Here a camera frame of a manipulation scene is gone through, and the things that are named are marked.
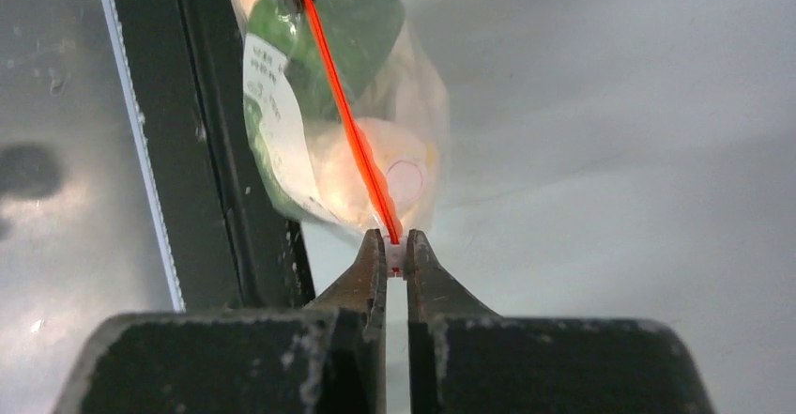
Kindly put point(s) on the green bok choy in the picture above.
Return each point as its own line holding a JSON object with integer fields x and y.
{"x": 323, "y": 88}

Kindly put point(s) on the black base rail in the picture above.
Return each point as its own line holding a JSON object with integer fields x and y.
{"x": 223, "y": 244}

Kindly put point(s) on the clear zip top bag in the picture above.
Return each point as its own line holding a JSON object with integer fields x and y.
{"x": 348, "y": 100}

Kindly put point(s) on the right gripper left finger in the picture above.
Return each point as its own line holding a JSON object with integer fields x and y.
{"x": 325, "y": 357}

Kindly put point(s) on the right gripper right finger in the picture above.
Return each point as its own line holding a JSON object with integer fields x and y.
{"x": 465, "y": 358}

